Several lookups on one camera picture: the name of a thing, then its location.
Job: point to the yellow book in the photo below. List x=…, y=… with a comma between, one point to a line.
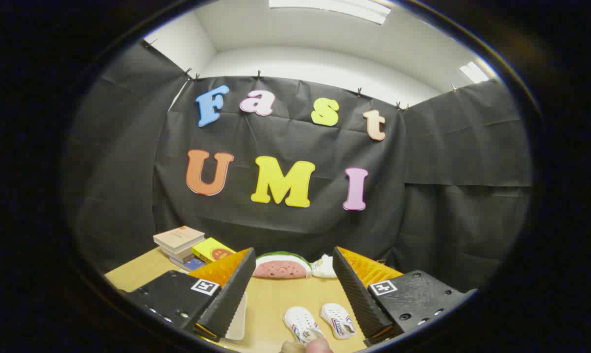
x=212, y=250

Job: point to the white canvas shoe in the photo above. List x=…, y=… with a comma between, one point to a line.
x=300, y=323
x=338, y=319

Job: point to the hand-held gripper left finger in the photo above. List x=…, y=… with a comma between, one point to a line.
x=232, y=294

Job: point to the watermelon slice plush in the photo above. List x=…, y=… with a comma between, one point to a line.
x=281, y=268

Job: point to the blue book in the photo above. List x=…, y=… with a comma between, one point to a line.
x=192, y=264

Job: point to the ceiling light panel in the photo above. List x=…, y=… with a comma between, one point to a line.
x=334, y=7
x=473, y=72

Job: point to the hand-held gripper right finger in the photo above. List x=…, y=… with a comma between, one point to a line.
x=357, y=294

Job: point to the cream storage box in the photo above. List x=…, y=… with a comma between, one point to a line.
x=237, y=318

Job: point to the white plush toy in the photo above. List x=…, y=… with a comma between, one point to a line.
x=325, y=267

